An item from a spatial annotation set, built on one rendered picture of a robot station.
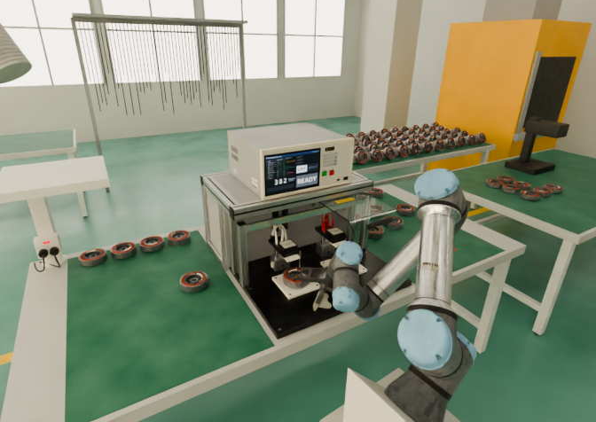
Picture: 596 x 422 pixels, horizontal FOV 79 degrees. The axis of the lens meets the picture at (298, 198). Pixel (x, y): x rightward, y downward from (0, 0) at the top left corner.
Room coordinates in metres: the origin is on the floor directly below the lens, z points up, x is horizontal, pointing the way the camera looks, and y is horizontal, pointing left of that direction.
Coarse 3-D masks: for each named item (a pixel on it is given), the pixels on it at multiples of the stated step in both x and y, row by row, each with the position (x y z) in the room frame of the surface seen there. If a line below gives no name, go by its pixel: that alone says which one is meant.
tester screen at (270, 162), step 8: (304, 152) 1.41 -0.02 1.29; (312, 152) 1.43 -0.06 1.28; (272, 160) 1.34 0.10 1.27; (280, 160) 1.36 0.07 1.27; (288, 160) 1.38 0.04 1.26; (296, 160) 1.40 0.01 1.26; (304, 160) 1.41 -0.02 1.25; (312, 160) 1.43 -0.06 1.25; (272, 168) 1.34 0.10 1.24; (280, 168) 1.36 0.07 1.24; (288, 168) 1.38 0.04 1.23; (272, 176) 1.34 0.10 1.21; (280, 176) 1.36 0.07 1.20; (288, 176) 1.38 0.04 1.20; (272, 184) 1.34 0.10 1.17; (280, 184) 1.36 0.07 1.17; (312, 184) 1.44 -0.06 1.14; (272, 192) 1.34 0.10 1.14
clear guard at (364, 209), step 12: (360, 192) 1.54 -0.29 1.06; (324, 204) 1.41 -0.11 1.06; (336, 204) 1.41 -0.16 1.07; (348, 204) 1.41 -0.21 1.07; (360, 204) 1.41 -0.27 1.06; (372, 204) 1.41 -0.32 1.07; (384, 204) 1.41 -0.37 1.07; (348, 216) 1.29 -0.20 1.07; (360, 216) 1.29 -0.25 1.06; (372, 216) 1.30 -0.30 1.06; (384, 216) 1.32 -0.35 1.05; (396, 216) 1.34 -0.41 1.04; (360, 228) 1.24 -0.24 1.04; (372, 228) 1.26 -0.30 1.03; (384, 228) 1.28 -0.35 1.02; (396, 228) 1.30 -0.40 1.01
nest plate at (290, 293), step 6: (276, 276) 1.28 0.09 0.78; (282, 276) 1.29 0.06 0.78; (276, 282) 1.24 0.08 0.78; (282, 282) 1.24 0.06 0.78; (312, 282) 1.25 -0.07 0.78; (282, 288) 1.20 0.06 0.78; (288, 288) 1.20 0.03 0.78; (294, 288) 1.20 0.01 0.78; (300, 288) 1.20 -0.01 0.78; (306, 288) 1.20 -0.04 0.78; (312, 288) 1.20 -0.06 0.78; (318, 288) 1.22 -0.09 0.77; (288, 294) 1.16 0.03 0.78; (294, 294) 1.16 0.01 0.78; (300, 294) 1.17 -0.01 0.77
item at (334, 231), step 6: (318, 228) 1.51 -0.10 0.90; (330, 228) 1.50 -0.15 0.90; (336, 228) 1.46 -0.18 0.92; (324, 234) 1.45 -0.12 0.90; (330, 234) 1.41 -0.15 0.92; (336, 234) 1.41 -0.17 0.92; (342, 234) 1.42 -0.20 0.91; (330, 240) 1.41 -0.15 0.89; (336, 240) 1.40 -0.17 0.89; (342, 240) 1.42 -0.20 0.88; (336, 246) 1.38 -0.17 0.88
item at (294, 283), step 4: (292, 268) 1.29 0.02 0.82; (296, 268) 1.29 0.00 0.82; (300, 268) 1.29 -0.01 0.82; (284, 272) 1.26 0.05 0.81; (288, 272) 1.26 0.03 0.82; (292, 272) 1.28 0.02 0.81; (296, 272) 1.28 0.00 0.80; (300, 272) 1.28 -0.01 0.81; (284, 276) 1.24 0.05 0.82; (288, 276) 1.24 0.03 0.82; (292, 276) 1.27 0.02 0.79; (284, 280) 1.22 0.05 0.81; (288, 280) 1.21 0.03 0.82; (292, 280) 1.20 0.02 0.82; (296, 280) 1.20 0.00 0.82; (300, 280) 1.20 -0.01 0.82; (284, 284) 1.22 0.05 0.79; (288, 284) 1.20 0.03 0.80; (292, 284) 1.20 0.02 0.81; (296, 284) 1.19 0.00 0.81; (300, 284) 1.20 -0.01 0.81; (304, 284) 1.20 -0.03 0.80; (308, 284) 1.22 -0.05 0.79; (296, 288) 1.19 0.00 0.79
